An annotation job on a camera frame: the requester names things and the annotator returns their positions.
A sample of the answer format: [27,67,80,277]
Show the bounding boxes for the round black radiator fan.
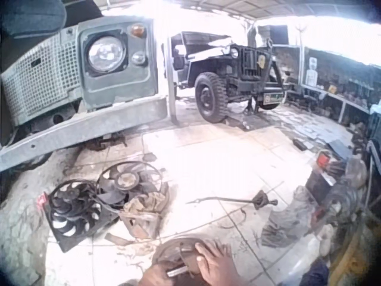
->
[96,160,170,210]

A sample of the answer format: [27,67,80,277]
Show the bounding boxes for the person's left hand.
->
[139,261,180,286]

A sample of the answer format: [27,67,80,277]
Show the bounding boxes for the dirty rags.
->
[123,190,168,215]

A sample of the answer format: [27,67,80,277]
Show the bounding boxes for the dark flat panel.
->
[327,139,355,160]

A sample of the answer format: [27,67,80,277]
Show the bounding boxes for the brown cardboard scrap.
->
[104,232,127,247]

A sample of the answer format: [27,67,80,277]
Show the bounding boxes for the heap of engine parts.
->
[324,154,371,229]

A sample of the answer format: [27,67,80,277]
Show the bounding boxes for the black car battery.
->
[305,173,333,206]

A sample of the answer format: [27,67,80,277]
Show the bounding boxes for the metal rod with handle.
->
[186,189,279,211]

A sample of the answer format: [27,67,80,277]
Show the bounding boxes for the yellow machine part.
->
[327,217,381,286]

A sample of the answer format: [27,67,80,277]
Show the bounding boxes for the grey-green off-road vehicle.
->
[0,0,177,174]

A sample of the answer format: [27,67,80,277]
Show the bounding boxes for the red tail light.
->
[315,150,332,169]

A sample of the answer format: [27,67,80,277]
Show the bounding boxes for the shelf with parts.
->
[299,44,381,128]

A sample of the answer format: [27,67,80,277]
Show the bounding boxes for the person's legs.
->
[299,257,330,286]

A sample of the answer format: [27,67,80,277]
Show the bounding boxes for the black radiator fan with shroud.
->
[44,178,120,253]

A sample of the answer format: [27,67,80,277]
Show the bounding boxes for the dark jeep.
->
[171,29,289,125]

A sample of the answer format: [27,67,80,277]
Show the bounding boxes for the person's right hand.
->
[194,239,241,286]

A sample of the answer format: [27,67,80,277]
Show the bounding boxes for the grey metal post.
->
[164,35,180,126]

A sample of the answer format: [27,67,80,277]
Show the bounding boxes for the shiny metal tool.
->
[166,266,190,277]

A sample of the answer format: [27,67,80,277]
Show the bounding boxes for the rusty brake drum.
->
[151,237,210,278]

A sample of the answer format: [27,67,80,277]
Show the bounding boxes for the heap of dirty cloths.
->
[261,186,317,248]

